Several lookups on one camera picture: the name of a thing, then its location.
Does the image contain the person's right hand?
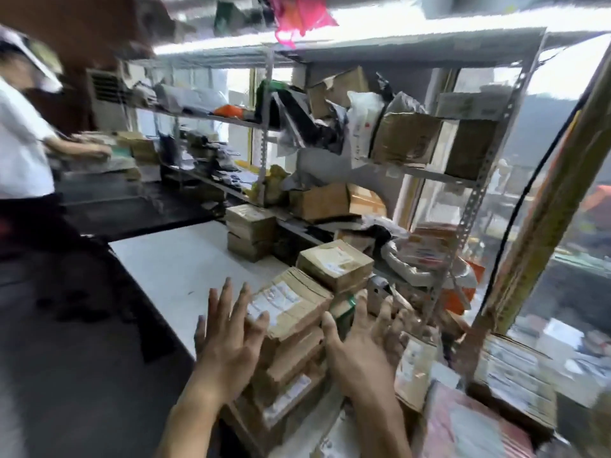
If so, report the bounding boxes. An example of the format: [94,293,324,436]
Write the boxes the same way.
[320,295,416,406]

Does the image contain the person's left hand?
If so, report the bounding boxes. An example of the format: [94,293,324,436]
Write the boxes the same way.
[193,277,271,406]

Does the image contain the taped box handwritten label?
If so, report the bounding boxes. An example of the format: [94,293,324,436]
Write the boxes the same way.
[393,336,439,413]

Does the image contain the green-taped cardboard box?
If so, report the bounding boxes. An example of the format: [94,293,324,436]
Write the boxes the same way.
[329,293,356,330]

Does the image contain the small brown box with label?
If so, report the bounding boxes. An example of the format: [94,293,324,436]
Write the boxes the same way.
[297,239,375,294]

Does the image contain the pink printed parcel box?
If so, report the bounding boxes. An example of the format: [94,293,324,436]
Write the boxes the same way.
[419,384,535,458]

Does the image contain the pile of cardboard parcels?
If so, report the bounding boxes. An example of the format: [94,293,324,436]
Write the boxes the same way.
[112,130,161,182]

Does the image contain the person's right forearm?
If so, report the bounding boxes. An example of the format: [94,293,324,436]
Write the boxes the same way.
[351,391,414,458]

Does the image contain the person's left forearm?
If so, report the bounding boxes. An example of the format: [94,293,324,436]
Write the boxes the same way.
[157,378,225,458]

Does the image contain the beige storage basket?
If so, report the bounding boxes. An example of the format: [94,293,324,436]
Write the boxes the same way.
[367,276,397,316]

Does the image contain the white woven sack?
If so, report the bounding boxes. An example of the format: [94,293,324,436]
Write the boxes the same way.
[381,240,478,289]

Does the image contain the tall narrow cardboard piece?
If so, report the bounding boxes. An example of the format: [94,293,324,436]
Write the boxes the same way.
[453,309,497,387]

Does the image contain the white foam box yellow tape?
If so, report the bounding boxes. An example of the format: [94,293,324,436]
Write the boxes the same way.
[336,231,376,256]

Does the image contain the orange paper bag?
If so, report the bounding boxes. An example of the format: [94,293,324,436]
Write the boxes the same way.
[441,260,486,316]

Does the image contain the black plastic bag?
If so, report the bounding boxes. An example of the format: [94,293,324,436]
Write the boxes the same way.
[362,226,392,246]

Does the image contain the orange white wrapped bundle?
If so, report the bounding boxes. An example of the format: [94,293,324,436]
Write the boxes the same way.
[396,223,459,270]

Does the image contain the large yellow-taped cardboard box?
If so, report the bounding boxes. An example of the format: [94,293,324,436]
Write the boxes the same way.
[288,182,388,223]

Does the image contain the olive yellow bag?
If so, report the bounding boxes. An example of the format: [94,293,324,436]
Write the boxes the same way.
[250,164,290,205]

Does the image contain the crumpled grey plastic bag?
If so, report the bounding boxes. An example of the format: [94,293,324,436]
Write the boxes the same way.
[281,169,325,191]

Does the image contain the white box outdoors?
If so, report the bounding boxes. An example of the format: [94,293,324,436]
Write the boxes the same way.
[537,319,586,358]

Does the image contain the grey metal shelf rack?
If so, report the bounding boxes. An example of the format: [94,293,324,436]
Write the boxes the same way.
[257,28,547,330]
[129,42,270,205]

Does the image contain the pile of grey mailer bags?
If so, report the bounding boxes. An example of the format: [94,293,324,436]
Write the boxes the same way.
[183,130,239,172]

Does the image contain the cardboard box on rack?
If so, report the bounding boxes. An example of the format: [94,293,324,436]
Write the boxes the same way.
[371,111,442,167]
[444,118,500,181]

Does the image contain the white hanging plastic bag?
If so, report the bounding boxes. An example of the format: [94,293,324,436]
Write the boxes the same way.
[347,90,385,170]

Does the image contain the yellow framed window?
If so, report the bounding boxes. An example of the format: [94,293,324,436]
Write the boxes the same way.
[224,66,295,172]

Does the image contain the black plastic bags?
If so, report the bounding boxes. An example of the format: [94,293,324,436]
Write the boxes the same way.
[255,80,347,156]

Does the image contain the torn open cardboard box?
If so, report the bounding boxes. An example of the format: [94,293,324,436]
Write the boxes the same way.
[307,66,369,120]

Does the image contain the white standing air conditioner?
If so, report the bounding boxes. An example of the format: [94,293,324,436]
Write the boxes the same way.
[87,69,130,132]

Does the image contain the white tube light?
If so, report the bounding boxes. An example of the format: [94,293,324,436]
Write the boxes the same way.
[152,4,611,58]

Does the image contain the pink plastic bag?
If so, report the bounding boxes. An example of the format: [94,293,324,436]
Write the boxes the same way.
[267,0,339,48]

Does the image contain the glass storefront with taped frame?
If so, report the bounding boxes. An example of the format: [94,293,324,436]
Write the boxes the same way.
[396,42,611,406]

